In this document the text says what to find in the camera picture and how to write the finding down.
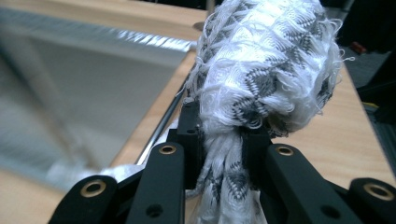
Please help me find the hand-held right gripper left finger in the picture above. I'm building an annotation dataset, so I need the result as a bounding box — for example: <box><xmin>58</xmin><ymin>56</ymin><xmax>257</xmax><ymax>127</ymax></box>
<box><xmin>125</xmin><ymin>101</ymin><xmax>206</xmax><ymax>224</ymax></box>

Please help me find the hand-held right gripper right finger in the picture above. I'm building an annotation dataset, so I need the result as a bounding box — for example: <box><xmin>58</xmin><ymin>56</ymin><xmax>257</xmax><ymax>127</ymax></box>
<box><xmin>241</xmin><ymin>128</ymin><xmax>359</xmax><ymax>224</ymax></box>

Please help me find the grey two-tier metal rack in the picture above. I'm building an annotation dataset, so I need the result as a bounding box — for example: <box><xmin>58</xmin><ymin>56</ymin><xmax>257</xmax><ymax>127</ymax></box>
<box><xmin>0</xmin><ymin>0</ymin><xmax>219</xmax><ymax>191</ymax></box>

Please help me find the white grey patterned cloth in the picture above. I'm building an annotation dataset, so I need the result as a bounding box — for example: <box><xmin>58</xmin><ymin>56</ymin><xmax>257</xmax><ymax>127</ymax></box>
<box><xmin>178</xmin><ymin>0</ymin><xmax>356</xmax><ymax>224</ymax></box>

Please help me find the small red object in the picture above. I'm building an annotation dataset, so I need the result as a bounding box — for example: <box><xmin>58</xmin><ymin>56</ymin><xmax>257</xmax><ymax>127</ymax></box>
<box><xmin>349</xmin><ymin>41</ymin><xmax>369</xmax><ymax>56</ymax></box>

